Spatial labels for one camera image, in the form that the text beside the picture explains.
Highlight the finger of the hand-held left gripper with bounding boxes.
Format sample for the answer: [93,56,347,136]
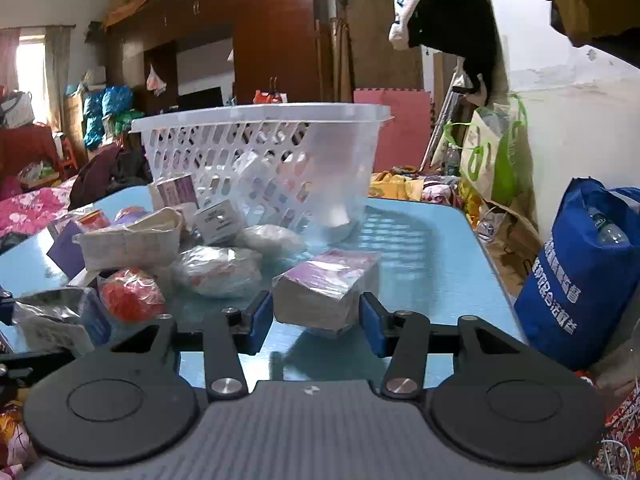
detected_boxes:
[0,287,16,326]
[0,352,73,389]

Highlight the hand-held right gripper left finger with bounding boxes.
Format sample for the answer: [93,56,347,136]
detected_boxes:
[110,290,274,402]

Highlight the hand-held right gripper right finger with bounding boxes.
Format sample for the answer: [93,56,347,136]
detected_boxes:
[359,292,531,402]

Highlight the purple pack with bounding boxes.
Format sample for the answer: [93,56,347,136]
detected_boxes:
[272,249,383,338]

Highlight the clear bundle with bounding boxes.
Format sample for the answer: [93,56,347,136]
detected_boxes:
[235,224,307,261]
[172,246,263,299]

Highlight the light purple box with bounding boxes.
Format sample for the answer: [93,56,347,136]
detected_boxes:
[150,172,198,211]

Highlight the white plastic basket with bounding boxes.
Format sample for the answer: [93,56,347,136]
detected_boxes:
[131,102,396,246]

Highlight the silver foil packet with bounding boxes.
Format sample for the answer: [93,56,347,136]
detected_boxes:
[12,287,113,356]

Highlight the colourful printed cloth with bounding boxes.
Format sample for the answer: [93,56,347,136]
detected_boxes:
[0,400,38,480]

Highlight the purple card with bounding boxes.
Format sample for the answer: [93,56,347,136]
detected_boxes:
[47,232,86,281]

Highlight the pink floral blanket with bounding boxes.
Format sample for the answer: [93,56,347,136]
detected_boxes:
[0,177,78,241]

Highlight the red can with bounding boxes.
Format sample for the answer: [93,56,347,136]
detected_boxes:
[75,210,111,232]

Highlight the red mesh ball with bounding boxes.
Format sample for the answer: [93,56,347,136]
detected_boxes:
[98,268,167,323]

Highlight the beige printed packet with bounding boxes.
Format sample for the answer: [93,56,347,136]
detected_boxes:
[74,207,185,273]

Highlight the yellow cloth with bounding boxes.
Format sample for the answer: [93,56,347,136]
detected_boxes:
[369,171,426,201]

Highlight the pink patterned bedding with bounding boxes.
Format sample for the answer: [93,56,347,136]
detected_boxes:
[422,180,461,206]

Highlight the red covered cabinet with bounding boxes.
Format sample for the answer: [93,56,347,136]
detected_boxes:
[0,125,58,186]

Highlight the purple round lid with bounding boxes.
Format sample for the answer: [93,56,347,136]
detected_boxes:
[114,206,151,226]

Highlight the dark clothes pile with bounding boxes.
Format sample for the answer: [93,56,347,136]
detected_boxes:
[69,146,151,211]

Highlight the brown paper bag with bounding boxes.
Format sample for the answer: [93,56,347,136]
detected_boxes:
[475,200,543,296]

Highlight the blue fabric bag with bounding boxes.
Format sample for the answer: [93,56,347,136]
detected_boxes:
[514,177,640,371]

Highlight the white spotted bag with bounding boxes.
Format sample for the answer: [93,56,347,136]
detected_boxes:
[0,91,35,128]

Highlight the pink foam mat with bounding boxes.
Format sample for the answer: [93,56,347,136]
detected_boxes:
[353,89,433,173]

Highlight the green white tote bag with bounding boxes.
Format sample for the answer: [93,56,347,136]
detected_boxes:
[444,94,530,206]

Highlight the metal crutches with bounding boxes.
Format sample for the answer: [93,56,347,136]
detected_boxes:
[420,72,476,171]

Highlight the blue plastic bags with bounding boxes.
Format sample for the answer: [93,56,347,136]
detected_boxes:
[82,86,135,150]

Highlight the black television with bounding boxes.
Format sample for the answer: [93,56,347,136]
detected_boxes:
[177,86,223,111]

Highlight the grey window curtain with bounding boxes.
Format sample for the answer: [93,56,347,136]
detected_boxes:
[44,26,73,131]

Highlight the clear water bottle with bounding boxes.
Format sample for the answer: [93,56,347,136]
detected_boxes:
[587,207,630,247]

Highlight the small hanging plastic bag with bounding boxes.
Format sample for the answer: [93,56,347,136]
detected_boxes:
[146,64,167,95]

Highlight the red printed bag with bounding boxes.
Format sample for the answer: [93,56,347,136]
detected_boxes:
[590,390,640,480]

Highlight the brown wooden wardrobe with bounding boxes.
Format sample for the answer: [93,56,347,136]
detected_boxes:
[105,0,333,111]

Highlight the brown wooden door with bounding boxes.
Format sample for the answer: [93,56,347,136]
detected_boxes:
[345,0,426,103]

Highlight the white black hanging garment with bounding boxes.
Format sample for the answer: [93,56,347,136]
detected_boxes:
[389,0,503,106]

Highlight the brown hanging cloth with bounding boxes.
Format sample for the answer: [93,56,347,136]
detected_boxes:
[547,0,640,46]

